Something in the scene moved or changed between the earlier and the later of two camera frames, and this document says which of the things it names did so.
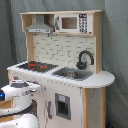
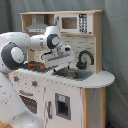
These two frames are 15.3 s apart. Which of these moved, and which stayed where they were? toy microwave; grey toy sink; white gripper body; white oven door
Moved: white gripper body
Stayed: white oven door; toy microwave; grey toy sink
